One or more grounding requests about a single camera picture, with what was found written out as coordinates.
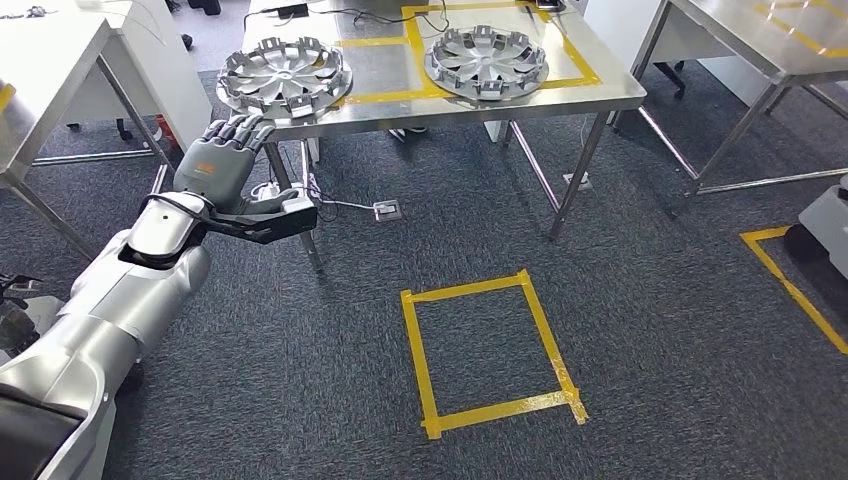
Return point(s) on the steel frame table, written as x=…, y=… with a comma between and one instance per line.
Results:
x=729, y=26

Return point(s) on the red fire extinguisher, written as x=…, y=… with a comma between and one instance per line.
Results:
x=167, y=131

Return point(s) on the black power adapter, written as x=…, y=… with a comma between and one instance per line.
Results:
x=293, y=10

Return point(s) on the black chair base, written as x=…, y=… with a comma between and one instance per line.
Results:
x=669, y=79

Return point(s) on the steel top workbench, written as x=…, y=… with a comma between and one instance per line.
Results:
x=596, y=99

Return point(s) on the white power strip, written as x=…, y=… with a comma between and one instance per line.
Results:
x=275, y=192

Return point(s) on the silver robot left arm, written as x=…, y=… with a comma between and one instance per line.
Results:
x=119, y=318

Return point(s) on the grey plastic wheel hubcap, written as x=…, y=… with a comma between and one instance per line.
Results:
x=285, y=76
x=487, y=63

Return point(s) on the black floor box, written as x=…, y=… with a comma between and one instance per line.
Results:
x=205, y=6

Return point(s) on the white top steel leg table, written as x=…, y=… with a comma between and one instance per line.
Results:
x=40, y=73

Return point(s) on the white desk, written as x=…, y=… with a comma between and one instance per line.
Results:
x=172, y=66

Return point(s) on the black device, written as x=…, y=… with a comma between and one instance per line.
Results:
x=550, y=4

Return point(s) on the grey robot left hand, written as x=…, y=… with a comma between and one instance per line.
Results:
x=215, y=172

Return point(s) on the dark robot torso part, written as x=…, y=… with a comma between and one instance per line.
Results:
x=26, y=318

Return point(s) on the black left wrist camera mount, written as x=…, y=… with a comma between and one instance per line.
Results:
x=285, y=222

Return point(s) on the floor socket box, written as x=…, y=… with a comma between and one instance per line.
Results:
x=388, y=210
x=578, y=181

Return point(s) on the grey wheeled mobile robot base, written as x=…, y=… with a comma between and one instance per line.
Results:
x=828, y=225

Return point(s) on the large yellow tape outline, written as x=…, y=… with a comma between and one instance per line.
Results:
x=580, y=63

